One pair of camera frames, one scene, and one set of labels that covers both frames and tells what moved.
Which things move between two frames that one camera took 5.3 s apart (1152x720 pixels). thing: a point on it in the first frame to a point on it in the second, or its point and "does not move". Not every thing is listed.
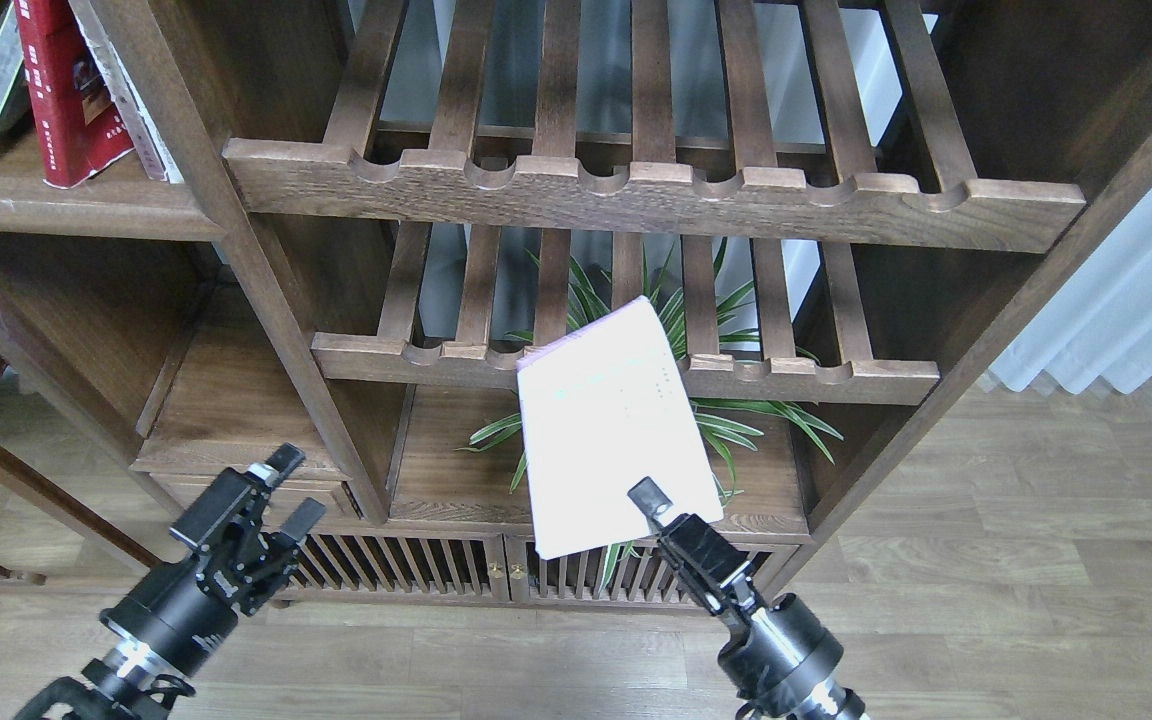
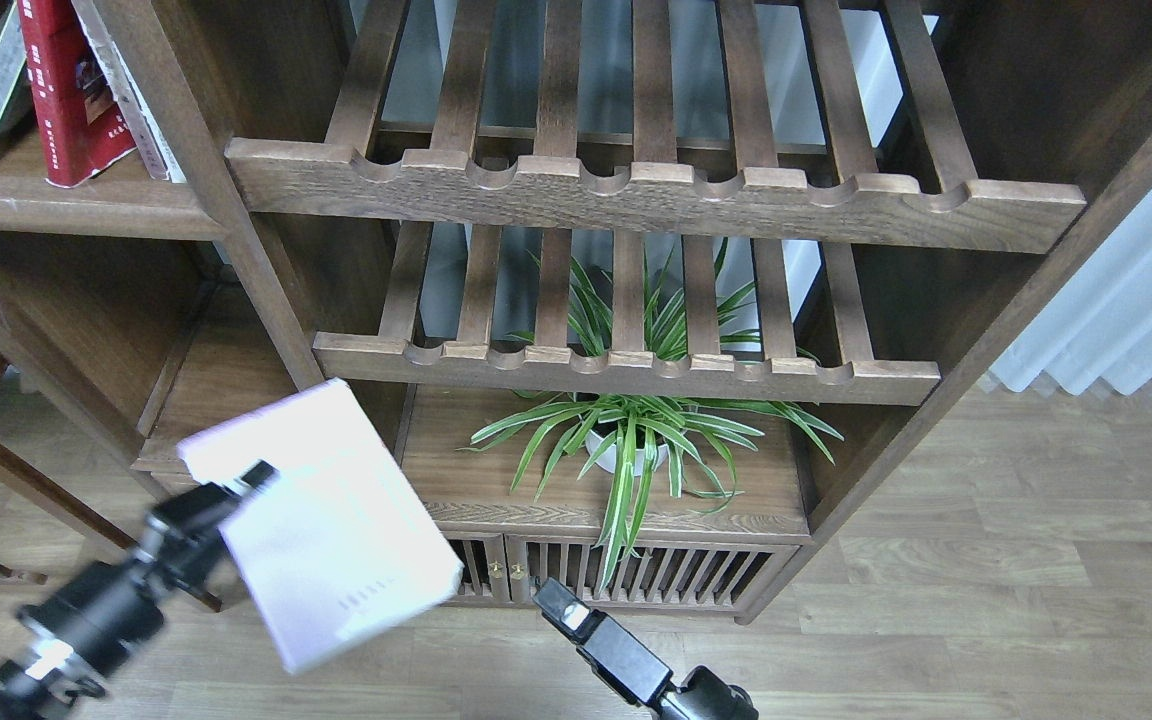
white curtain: x=1139 y=308 does not move
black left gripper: x=185 y=611 to x=100 y=611
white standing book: x=162 y=162 does not move
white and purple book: x=601 y=408 to x=341 y=540
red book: x=78 y=125 does not move
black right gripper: x=776 y=653 to x=612 y=650
